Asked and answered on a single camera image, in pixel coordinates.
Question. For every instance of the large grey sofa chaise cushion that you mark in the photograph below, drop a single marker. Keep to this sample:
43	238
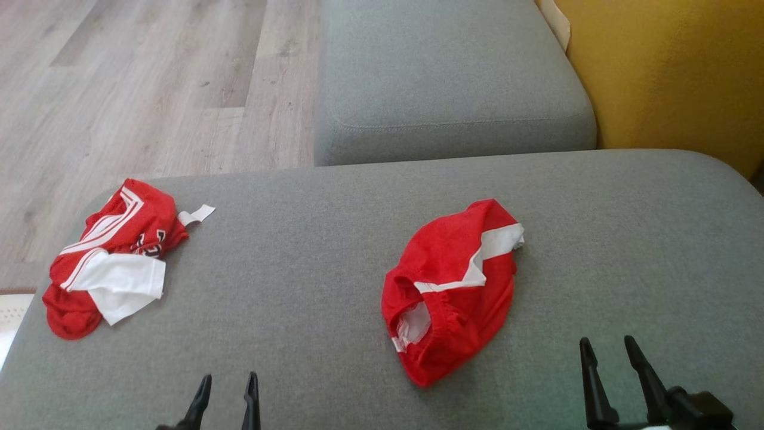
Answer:
298	269

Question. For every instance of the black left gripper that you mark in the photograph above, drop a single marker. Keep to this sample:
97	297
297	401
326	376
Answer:
167	427

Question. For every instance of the white floor rug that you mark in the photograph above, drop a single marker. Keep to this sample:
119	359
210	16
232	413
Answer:
12	316

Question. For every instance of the yellow sofa backrest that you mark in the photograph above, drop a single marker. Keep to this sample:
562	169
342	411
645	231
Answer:
674	71

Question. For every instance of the cream sofa label tag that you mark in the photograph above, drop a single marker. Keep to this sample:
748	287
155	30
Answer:
558	24

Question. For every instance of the grey sofa seat cushion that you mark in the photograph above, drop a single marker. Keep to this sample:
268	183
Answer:
447	71

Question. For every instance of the red and white jersey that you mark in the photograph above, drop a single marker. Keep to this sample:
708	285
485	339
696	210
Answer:
137	209

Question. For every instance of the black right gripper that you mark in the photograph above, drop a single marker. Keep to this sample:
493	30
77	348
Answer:
698	413

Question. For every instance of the red shorts with white stripe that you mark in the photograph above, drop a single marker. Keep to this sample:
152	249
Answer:
447	257

